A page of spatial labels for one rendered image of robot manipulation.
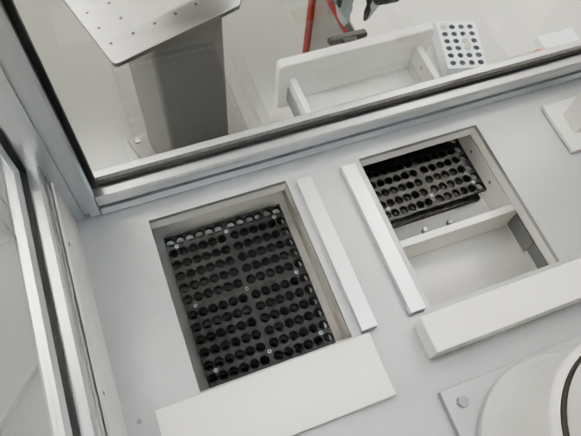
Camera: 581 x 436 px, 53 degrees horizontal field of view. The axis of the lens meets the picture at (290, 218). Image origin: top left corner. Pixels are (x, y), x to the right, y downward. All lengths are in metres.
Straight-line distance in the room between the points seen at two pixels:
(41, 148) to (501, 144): 0.65
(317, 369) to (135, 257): 0.28
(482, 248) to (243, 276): 0.40
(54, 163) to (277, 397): 0.38
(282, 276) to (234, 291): 0.07
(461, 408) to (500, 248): 0.33
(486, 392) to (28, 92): 0.61
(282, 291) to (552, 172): 0.44
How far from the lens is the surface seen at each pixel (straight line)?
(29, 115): 0.66
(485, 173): 1.00
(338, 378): 0.73
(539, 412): 0.64
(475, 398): 0.77
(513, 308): 0.79
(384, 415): 0.74
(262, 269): 0.82
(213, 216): 0.93
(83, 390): 0.61
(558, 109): 1.02
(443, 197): 0.92
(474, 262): 0.97
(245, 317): 0.80
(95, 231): 0.82
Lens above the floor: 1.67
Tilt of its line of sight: 63 degrees down
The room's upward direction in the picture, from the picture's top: 8 degrees clockwise
